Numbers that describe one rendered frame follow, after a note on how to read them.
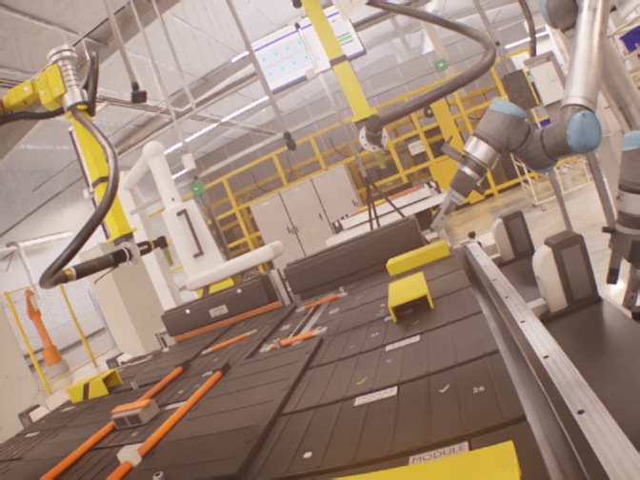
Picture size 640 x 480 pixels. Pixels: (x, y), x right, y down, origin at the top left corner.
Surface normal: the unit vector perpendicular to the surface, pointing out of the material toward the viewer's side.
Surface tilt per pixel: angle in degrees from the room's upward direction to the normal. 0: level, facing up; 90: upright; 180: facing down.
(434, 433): 0
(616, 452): 0
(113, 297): 90
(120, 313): 90
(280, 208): 90
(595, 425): 0
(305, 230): 90
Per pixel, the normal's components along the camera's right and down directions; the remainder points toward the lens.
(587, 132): 0.25, 0.03
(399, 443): -0.39, -0.92
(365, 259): -0.25, 0.17
